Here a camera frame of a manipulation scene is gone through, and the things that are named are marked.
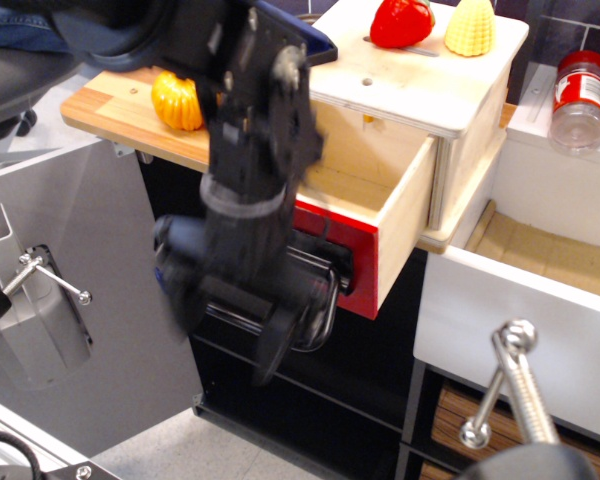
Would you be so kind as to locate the black cabinet shelf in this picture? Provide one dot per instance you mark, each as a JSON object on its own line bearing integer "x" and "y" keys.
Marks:
{"x": 343, "y": 406}

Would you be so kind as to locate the white wooden box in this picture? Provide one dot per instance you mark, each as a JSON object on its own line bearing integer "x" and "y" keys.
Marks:
{"x": 372, "y": 100}

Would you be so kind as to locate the black metal drawer handle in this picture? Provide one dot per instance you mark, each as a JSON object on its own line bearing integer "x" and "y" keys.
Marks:
{"x": 331, "y": 266}

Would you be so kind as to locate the red front wooden drawer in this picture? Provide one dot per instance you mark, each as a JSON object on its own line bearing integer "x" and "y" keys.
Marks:
{"x": 371, "y": 194}

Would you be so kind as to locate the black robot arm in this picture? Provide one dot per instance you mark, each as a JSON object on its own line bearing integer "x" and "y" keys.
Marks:
{"x": 250, "y": 67}

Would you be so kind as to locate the grey cabinet door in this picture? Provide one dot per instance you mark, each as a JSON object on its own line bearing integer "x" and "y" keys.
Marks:
{"x": 88, "y": 350}

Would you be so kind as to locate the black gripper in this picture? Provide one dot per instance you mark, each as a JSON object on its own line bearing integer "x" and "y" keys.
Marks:
{"x": 236, "y": 256}

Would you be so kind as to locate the orange toy pumpkin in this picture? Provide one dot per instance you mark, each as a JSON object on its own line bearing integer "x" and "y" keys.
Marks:
{"x": 176, "y": 102}

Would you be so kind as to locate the blue Irwin bar clamp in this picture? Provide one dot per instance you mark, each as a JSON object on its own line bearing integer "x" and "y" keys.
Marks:
{"x": 320, "y": 49}

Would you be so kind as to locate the grey office chair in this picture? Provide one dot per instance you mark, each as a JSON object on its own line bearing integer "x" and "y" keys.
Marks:
{"x": 25, "y": 77}

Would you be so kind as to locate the blue jeans leg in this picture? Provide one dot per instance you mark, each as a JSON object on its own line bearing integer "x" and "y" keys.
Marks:
{"x": 29, "y": 32}

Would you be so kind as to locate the white open drawer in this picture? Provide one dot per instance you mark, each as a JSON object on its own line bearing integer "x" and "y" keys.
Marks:
{"x": 509, "y": 270}

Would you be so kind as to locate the yellow toy corn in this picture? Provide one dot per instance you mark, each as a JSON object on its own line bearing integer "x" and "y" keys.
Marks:
{"x": 471, "y": 29}

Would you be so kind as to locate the right silver clamp screw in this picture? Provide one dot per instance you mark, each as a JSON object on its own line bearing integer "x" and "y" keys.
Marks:
{"x": 512, "y": 343}

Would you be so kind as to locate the wooden countertop board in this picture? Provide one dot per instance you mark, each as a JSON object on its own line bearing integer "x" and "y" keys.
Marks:
{"x": 118, "y": 107}

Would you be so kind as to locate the red label plastic jar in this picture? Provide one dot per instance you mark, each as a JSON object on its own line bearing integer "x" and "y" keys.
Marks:
{"x": 575, "y": 123}

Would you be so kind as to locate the red toy strawberry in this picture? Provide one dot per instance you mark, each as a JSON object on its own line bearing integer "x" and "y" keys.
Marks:
{"x": 401, "y": 23}

